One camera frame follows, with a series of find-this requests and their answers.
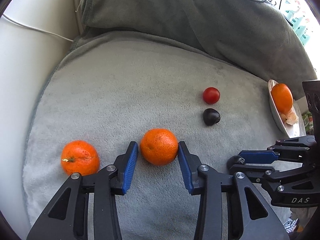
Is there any small tangerine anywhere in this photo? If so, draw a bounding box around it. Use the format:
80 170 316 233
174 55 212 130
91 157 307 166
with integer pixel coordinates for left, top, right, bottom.
61 140 100 177
140 128 179 166

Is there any green snack packet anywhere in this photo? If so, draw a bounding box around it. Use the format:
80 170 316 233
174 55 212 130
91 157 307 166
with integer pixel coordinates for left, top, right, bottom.
300 111 314 132

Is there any peeled citrus segment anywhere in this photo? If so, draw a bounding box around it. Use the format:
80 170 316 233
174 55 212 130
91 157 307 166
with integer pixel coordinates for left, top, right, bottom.
279 111 299 125

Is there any dark purple grape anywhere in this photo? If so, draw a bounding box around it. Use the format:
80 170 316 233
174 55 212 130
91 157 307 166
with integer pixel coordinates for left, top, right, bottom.
227 155 242 172

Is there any thin white cable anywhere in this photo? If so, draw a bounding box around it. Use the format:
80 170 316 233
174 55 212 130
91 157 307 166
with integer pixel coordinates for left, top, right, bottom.
1 14 74 42

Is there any floral white plate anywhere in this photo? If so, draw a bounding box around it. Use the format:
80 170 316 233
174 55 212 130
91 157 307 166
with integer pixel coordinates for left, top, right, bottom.
268 79 307 138

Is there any large orange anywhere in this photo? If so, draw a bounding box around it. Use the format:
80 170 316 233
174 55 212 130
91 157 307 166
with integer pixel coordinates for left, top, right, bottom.
271 83 293 114

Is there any dark plum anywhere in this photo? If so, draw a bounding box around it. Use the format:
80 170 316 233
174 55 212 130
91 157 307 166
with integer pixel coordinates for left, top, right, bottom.
202 108 221 126

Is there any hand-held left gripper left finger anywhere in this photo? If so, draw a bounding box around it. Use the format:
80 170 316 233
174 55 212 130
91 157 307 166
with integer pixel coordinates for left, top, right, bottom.
26 141 139 240

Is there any teal refill pouch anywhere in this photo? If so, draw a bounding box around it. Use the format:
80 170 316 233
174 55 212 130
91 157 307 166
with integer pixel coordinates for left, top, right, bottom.
284 0 313 47

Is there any red cherry tomato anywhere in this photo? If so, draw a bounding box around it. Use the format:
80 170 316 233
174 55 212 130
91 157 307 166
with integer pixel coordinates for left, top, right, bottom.
202 87 221 104

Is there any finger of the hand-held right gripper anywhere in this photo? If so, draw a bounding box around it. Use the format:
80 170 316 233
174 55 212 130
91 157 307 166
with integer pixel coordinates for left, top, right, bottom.
227 162 304 184
237 134 317 165

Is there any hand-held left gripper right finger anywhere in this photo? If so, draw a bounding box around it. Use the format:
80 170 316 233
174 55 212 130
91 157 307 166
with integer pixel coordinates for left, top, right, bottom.
178 141 290 240

